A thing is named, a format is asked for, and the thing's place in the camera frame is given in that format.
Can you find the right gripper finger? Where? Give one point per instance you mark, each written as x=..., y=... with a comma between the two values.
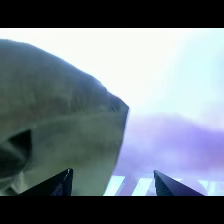
x=55, y=187

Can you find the grey garment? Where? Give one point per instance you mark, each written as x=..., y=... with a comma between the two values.
x=56, y=116

